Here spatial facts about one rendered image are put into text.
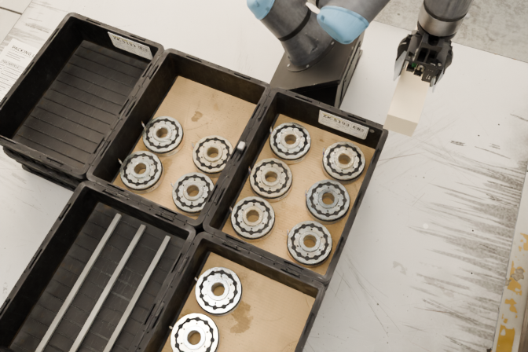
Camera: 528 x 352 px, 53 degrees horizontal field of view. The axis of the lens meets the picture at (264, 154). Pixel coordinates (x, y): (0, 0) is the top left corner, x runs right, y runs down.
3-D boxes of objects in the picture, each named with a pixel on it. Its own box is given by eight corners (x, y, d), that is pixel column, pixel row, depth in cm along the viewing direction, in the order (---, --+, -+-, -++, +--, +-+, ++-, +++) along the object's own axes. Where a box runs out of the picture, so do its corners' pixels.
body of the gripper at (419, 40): (396, 76, 102) (410, 37, 91) (408, 42, 106) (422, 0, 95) (435, 87, 101) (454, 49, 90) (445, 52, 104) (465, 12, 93)
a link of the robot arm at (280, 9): (267, 33, 147) (233, -1, 140) (299, -5, 146) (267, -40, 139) (284, 42, 137) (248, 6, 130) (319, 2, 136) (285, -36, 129)
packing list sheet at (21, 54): (8, 37, 168) (7, 36, 167) (71, 57, 164) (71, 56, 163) (-54, 122, 155) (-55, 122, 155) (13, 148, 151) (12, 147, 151)
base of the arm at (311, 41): (301, 32, 156) (279, 9, 150) (341, 16, 145) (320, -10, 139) (284, 71, 149) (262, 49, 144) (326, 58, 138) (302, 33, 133)
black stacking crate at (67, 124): (84, 38, 153) (70, 12, 143) (174, 72, 147) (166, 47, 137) (2, 152, 138) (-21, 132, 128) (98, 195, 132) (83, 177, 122)
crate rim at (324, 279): (273, 89, 132) (273, 85, 130) (389, 132, 126) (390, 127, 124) (200, 232, 117) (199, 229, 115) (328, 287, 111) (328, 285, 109)
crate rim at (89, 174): (168, 51, 138) (166, 45, 136) (273, 89, 132) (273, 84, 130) (86, 181, 123) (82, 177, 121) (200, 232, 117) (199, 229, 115)
